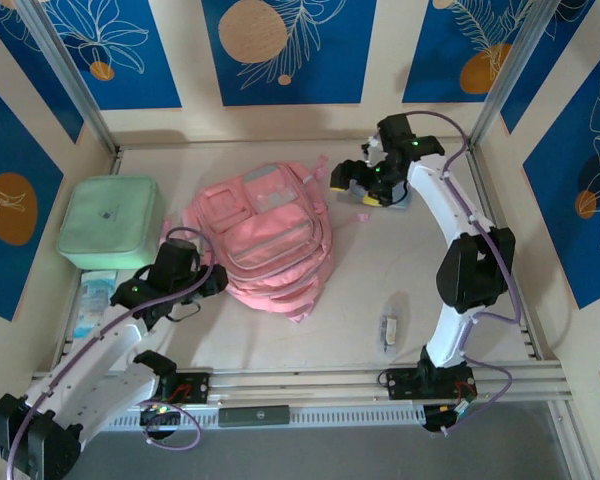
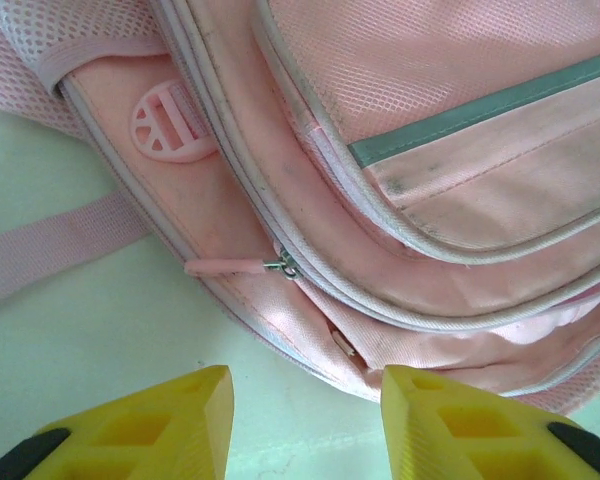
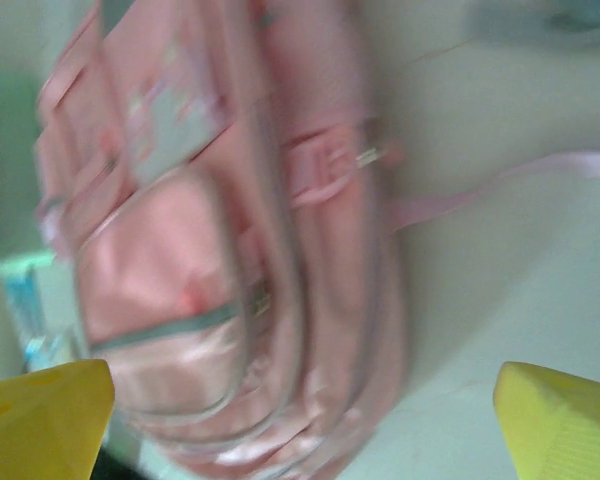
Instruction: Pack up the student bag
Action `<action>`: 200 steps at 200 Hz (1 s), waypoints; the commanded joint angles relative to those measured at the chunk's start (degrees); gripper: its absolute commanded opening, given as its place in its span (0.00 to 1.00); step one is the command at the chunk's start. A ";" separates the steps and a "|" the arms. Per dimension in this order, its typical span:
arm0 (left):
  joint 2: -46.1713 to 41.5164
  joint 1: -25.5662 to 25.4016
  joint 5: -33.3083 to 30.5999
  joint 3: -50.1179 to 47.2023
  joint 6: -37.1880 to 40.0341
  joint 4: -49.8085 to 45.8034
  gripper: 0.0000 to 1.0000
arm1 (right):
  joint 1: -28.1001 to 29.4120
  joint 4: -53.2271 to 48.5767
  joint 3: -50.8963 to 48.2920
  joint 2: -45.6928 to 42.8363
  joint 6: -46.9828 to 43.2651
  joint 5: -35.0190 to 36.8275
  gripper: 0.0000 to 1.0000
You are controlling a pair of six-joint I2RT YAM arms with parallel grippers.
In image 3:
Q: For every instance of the mint green square case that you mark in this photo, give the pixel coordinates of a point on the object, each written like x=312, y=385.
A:
x=10, y=175

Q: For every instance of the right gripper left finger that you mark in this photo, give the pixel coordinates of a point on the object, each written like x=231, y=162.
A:
x=35, y=425

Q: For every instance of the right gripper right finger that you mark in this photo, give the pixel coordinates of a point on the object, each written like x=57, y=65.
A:
x=570, y=430

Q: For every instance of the blue tissue pack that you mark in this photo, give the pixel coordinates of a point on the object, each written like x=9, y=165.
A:
x=30, y=310

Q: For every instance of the pink school backpack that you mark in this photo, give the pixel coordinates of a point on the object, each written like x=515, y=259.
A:
x=180, y=240

